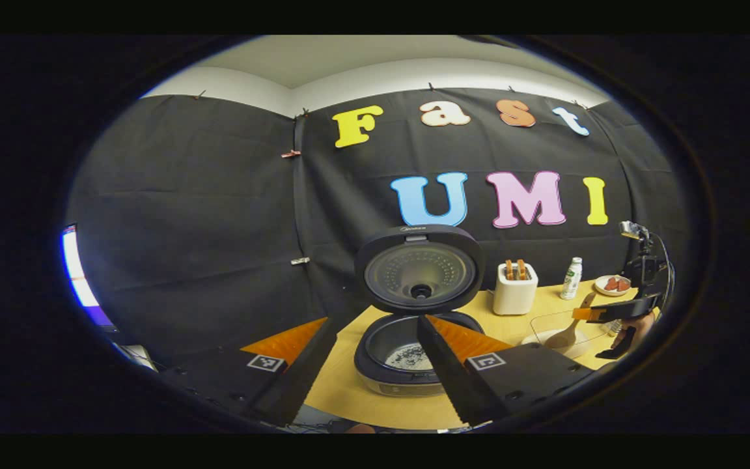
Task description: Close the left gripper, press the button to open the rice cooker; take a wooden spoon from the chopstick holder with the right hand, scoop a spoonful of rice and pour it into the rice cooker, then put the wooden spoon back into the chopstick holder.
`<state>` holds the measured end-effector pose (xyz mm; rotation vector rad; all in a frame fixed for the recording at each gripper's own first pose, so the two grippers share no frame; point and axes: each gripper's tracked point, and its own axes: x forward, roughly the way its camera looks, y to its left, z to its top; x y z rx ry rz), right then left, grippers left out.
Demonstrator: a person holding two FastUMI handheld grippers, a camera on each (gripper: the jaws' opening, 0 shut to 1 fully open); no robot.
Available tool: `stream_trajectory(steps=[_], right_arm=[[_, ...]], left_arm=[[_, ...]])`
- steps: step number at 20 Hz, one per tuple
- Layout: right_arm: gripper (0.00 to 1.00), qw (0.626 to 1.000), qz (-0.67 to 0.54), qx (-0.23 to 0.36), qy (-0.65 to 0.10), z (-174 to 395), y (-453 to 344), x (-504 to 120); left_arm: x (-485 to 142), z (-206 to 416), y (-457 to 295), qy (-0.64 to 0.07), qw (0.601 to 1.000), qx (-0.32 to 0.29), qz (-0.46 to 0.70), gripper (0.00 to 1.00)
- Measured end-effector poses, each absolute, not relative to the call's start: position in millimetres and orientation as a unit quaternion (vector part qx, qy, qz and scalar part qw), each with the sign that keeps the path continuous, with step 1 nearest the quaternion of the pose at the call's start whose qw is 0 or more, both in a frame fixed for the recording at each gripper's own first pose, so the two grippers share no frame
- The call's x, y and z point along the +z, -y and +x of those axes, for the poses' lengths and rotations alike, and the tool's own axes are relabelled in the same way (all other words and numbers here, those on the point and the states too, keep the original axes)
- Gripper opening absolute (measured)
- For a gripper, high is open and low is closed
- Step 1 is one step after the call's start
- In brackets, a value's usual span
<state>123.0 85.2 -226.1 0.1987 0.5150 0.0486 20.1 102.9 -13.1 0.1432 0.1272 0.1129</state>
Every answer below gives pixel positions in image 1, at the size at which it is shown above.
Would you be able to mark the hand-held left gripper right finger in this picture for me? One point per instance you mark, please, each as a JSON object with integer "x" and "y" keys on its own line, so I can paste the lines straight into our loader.
{"x": 443, "y": 368}

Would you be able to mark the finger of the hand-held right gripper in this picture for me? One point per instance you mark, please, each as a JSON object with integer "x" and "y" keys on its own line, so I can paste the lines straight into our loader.
{"x": 629, "y": 307}
{"x": 619, "y": 348}

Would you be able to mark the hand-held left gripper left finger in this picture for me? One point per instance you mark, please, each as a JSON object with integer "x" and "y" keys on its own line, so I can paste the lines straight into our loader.
{"x": 303, "y": 371}

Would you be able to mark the wooden spoon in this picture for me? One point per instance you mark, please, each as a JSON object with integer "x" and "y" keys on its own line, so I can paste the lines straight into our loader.
{"x": 564, "y": 337}

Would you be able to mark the dark grey rice cooker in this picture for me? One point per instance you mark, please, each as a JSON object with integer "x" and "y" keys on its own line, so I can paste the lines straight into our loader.
{"x": 414, "y": 273}

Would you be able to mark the white plate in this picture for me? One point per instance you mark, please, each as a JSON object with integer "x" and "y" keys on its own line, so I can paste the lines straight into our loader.
{"x": 599, "y": 286}

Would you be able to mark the white drink bottle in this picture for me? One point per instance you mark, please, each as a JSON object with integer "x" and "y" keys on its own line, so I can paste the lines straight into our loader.
{"x": 571, "y": 280}

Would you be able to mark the white toaster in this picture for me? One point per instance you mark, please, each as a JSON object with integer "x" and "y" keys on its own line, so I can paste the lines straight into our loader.
{"x": 515, "y": 299}

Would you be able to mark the toast slice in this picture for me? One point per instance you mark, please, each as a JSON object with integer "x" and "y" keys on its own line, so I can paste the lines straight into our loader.
{"x": 521, "y": 270}
{"x": 509, "y": 270}

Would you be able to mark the black backdrop cloth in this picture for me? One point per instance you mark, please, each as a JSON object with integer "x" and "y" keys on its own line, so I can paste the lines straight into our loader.
{"x": 186, "y": 215}

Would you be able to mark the copper cloth clip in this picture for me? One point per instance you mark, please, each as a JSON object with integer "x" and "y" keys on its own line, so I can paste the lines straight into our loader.
{"x": 291, "y": 154}

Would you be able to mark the computer monitor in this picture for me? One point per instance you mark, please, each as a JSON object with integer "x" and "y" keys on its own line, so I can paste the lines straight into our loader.
{"x": 79, "y": 273}

